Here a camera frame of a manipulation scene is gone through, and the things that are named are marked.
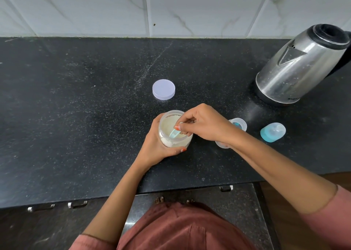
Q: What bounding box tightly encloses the person's left hand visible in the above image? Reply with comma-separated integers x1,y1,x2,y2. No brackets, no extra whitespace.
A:
136,113,188,169

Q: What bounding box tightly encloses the person's right hand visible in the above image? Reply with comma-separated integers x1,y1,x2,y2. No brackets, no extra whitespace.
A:
174,103,239,146

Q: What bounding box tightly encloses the clear plastic baby bottle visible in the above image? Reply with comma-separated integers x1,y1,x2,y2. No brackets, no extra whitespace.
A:
215,117,248,150

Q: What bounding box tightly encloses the clear milk powder jar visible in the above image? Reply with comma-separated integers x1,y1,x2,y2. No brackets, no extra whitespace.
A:
158,110,193,148

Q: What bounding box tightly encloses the lilac round jar lid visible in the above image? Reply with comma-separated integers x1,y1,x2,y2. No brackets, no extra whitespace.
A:
152,79,176,101

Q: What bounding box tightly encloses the blue bottle teat cap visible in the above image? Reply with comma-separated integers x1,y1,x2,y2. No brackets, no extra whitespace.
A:
260,122,287,143

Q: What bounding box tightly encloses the steel electric kettle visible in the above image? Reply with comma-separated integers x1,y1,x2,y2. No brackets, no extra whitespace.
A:
255,24,351,107

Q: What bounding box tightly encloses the person's left forearm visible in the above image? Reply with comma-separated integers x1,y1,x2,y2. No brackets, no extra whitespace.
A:
82,159,150,245

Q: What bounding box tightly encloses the person's right forearm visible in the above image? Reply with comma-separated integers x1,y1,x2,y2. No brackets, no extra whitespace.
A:
227,133,338,215

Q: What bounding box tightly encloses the reddish pink garment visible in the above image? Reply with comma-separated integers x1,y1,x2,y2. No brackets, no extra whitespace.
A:
68,185,351,250

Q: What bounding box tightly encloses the dark wooden cabinet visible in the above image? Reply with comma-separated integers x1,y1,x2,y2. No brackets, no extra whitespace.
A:
0,173,351,250

